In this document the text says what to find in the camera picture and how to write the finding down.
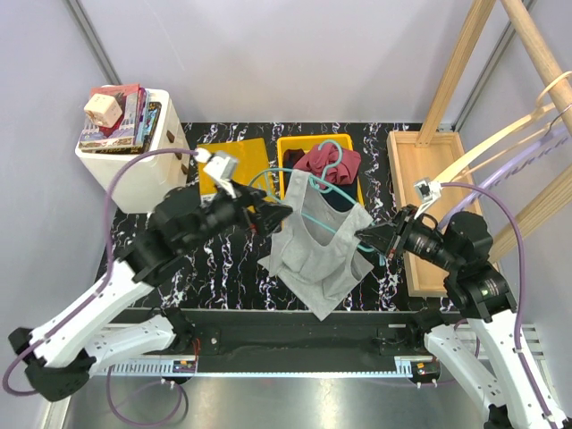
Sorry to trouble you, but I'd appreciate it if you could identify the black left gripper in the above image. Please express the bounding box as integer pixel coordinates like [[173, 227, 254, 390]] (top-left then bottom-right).
[[183, 177, 293, 252]]

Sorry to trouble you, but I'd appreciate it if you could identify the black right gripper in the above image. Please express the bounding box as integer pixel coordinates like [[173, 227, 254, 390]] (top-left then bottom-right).
[[354, 203, 460, 272]]

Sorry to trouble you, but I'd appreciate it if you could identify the navy blue tank top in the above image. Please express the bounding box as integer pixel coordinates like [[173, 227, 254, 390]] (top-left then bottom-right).
[[282, 148, 364, 214]]

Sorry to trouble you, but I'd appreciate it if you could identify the teal plastic hanger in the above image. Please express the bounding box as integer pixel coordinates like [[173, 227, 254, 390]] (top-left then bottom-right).
[[247, 139, 385, 267]]

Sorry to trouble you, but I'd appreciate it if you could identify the grey tank top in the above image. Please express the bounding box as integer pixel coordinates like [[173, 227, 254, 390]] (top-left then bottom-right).
[[258, 198, 374, 321]]

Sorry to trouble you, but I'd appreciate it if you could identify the maroon tank top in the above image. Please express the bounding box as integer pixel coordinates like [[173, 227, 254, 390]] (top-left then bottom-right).
[[294, 142, 361, 185]]

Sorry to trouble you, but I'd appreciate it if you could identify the lavender plastic hanger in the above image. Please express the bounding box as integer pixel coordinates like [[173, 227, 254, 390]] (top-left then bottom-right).
[[435, 103, 572, 233]]

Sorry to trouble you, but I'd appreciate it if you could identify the wooden hanger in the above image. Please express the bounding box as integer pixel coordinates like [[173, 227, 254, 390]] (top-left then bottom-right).
[[431, 70, 572, 184]]

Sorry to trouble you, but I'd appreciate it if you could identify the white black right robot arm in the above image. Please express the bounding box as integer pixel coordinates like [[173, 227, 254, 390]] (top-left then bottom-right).
[[355, 206, 571, 428]]

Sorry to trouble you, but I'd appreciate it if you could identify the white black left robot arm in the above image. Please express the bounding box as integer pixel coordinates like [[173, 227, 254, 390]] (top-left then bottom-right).
[[8, 183, 293, 402]]

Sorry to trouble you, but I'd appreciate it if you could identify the yellow flat lid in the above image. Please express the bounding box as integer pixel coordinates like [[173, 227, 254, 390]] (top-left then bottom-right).
[[197, 138, 271, 200]]

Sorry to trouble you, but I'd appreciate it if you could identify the yellow plastic bin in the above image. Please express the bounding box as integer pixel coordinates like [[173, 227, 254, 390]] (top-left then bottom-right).
[[276, 133, 365, 207]]

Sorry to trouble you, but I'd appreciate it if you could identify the wooden clothes rack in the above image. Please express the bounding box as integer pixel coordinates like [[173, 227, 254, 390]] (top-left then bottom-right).
[[387, 1, 571, 297]]

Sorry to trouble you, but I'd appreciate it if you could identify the cream drawer cabinet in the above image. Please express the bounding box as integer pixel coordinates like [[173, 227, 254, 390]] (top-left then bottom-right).
[[75, 88, 189, 214]]

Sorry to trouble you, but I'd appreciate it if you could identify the stack of books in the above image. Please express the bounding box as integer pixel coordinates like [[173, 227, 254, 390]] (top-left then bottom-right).
[[77, 83, 162, 155]]

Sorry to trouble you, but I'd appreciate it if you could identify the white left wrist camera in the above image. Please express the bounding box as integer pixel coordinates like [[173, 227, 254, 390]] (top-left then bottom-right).
[[194, 148, 239, 198]]

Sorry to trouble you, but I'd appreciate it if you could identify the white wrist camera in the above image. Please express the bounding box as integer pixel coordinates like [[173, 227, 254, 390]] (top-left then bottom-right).
[[414, 178, 442, 219], [194, 148, 239, 198]]

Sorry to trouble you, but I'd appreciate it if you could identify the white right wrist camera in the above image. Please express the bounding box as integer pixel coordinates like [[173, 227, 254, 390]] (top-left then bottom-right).
[[414, 178, 442, 219]]

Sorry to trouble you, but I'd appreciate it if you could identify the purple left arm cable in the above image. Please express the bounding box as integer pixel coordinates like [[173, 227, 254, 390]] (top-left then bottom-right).
[[2, 147, 211, 424]]

